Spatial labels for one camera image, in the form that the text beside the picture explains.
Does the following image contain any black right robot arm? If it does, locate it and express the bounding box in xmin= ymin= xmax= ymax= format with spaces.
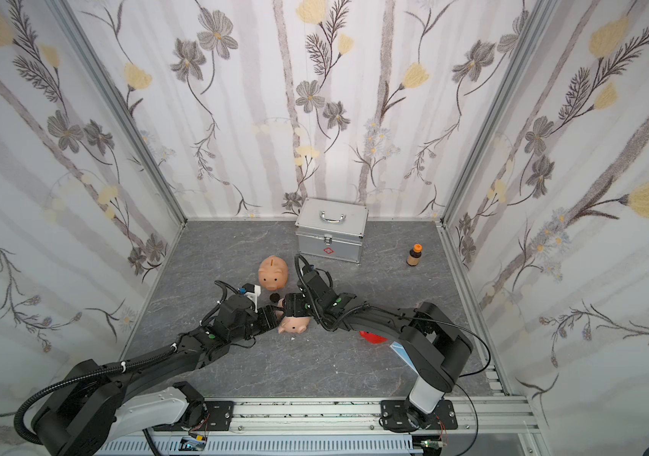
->
xmin=282 ymin=254 xmax=487 ymax=433

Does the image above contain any small brown orange-capped bottle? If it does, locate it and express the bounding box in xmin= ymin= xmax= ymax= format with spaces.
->
xmin=407 ymin=244 xmax=423 ymax=267

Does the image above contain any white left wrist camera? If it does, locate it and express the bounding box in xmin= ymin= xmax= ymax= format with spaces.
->
xmin=240 ymin=283 xmax=262 ymax=311

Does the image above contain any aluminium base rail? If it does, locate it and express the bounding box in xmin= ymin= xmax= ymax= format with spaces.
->
xmin=67 ymin=397 xmax=548 ymax=456

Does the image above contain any pink piggy bank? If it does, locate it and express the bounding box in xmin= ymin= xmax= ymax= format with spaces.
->
xmin=258 ymin=256 xmax=288 ymax=292
xmin=277 ymin=298 xmax=312 ymax=334

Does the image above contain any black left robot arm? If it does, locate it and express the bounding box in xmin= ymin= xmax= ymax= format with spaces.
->
xmin=14 ymin=292 xmax=282 ymax=455

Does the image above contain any blue face mask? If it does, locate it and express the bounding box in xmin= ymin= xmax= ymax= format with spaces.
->
xmin=390 ymin=342 xmax=416 ymax=372

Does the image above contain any silver aluminium first aid case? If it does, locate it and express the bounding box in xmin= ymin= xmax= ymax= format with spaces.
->
xmin=295 ymin=199 xmax=369 ymax=263

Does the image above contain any red piggy bank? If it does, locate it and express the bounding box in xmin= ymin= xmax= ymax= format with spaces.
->
xmin=360 ymin=331 xmax=388 ymax=344

